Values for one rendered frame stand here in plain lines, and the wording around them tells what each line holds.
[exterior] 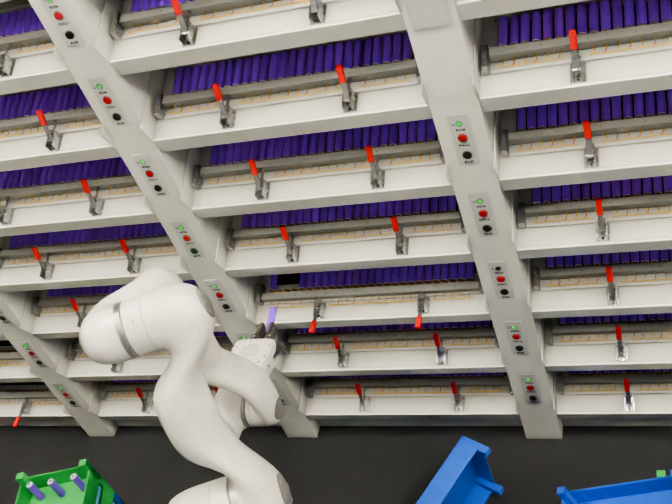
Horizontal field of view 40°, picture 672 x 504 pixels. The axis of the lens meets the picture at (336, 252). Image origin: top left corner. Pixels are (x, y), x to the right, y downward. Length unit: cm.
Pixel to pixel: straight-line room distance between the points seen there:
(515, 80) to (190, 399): 82
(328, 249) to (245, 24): 60
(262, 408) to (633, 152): 88
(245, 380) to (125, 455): 118
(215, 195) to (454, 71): 66
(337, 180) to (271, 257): 31
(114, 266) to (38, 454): 97
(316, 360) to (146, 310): 98
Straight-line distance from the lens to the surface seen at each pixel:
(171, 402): 160
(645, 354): 227
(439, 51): 168
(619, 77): 171
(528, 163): 186
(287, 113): 186
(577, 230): 199
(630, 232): 197
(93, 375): 279
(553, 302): 213
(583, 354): 228
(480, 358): 232
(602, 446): 251
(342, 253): 210
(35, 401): 314
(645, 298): 211
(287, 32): 172
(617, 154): 184
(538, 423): 249
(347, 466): 263
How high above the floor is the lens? 210
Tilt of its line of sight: 41 degrees down
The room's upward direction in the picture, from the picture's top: 23 degrees counter-clockwise
